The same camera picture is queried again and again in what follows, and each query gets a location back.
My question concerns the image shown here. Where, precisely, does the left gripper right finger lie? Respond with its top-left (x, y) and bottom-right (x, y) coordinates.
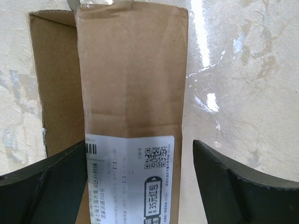
top-left (192, 140), bottom-right (299, 224)

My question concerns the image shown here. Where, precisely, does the brown cardboard express box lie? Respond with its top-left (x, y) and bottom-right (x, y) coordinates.
top-left (29, 1), bottom-right (189, 224)

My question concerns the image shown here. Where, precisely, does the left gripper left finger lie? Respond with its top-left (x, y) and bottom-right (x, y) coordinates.
top-left (0, 141), bottom-right (87, 224)

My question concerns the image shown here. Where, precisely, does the yellow utility knife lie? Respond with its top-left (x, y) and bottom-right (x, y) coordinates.
top-left (67, 0), bottom-right (81, 12)

